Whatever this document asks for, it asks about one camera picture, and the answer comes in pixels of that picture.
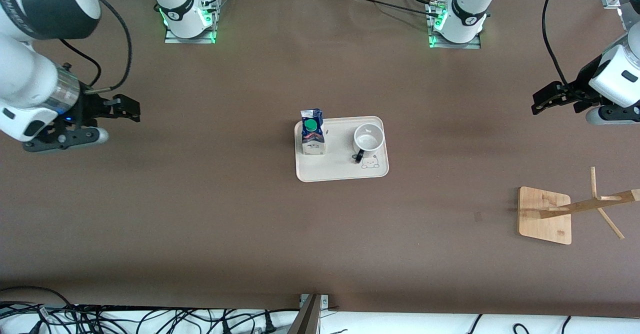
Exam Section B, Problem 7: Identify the silver corner bracket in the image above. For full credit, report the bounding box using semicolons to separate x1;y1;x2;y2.
299;294;330;309

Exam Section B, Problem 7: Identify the grey slanted metal profile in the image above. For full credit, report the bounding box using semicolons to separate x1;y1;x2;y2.
288;294;324;334

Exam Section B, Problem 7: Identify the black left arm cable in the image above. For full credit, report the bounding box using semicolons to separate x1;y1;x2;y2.
541;0;577;98

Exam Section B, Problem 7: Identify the beige tray with bear print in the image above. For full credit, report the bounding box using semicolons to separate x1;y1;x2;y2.
294;116;390;183

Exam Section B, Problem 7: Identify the black looped cable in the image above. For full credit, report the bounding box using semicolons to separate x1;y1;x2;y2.
0;286;77;334

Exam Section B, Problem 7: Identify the black tangled cable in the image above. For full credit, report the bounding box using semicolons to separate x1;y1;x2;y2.
165;308;301;334
75;305;168;334

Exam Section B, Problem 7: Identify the white cup black handle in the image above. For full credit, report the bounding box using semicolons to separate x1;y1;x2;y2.
352;123;386;164

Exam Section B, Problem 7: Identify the brown table cover sheet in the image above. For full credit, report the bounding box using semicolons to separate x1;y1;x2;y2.
0;0;640;319

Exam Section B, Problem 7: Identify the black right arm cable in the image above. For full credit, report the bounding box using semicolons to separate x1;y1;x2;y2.
59;0;134;95

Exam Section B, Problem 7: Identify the aluminium frame profile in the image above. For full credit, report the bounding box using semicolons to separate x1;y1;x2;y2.
601;0;630;32

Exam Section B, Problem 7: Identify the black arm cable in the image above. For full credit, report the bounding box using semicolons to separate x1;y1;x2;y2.
59;0;134;95
541;0;577;98

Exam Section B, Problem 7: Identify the long black table cable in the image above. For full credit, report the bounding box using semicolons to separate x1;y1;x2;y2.
345;0;446;20

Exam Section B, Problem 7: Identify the wooden cup rack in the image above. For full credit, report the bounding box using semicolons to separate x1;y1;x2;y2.
517;166;640;246

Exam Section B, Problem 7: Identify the blue milk carton green cap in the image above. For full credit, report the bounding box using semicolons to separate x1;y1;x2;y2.
299;108;327;156

